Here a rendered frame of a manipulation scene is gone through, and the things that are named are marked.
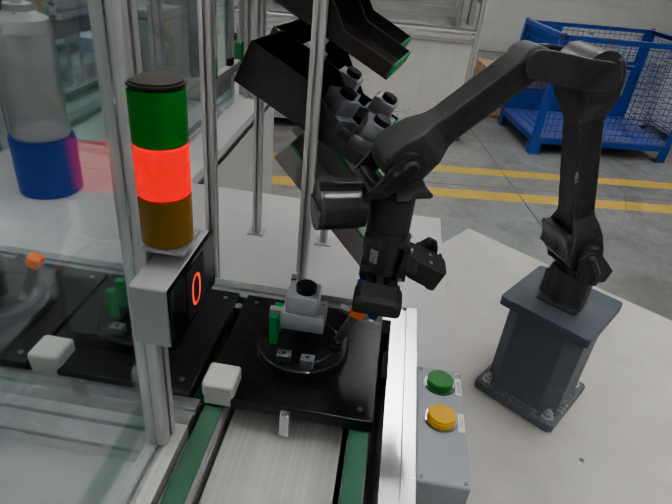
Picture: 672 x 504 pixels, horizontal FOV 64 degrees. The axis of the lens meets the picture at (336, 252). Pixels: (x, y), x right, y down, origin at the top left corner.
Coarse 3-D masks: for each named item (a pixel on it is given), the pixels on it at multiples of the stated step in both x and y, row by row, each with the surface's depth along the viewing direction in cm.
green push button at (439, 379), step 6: (432, 372) 82; (438, 372) 82; (444, 372) 82; (432, 378) 81; (438, 378) 81; (444, 378) 81; (450, 378) 81; (432, 384) 80; (438, 384) 80; (444, 384) 80; (450, 384) 80; (438, 390) 80; (444, 390) 80; (450, 390) 81
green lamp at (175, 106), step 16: (128, 96) 45; (144, 96) 44; (160, 96) 44; (176, 96) 45; (128, 112) 46; (144, 112) 45; (160, 112) 45; (176, 112) 46; (144, 128) 45; (160, 128) 45; (176, 128) 46; (144, 144) 46; (160, 144) 46; (176, 144) 47
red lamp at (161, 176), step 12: (144, 156) 47; (156, 156) 47; (168, 156) 47; (180, 156) 48; (144, 168) 47; (156, 168) 47; (168, 168) 47; (180, 168) 48; (144, 180) 48; (156, 180) 48; (168, 180) 48; (180, 180) 49; (144, 192) 49; (156, 192) 48; (168, 192) 49; (180, 192) 49
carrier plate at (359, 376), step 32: (256, 320) 89; (224, 352) 82; (256, 352) 83; (352, 352) 85; (256, 384) 77; (288, 384) 78; (320, 384) 78; (352, 384) 79; (320, 416) 74; (352, 416) 74
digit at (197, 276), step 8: (200, 256) 56; (200, 264) 57; (192, 272) 54; (200, 272) 57; (192, 280) 55; (200, 280) 57; (192, 288) 55; (200, 288) 58; (192, 296) 56; (200, 296) 58; (192, 304) 56; (192, 312) 56
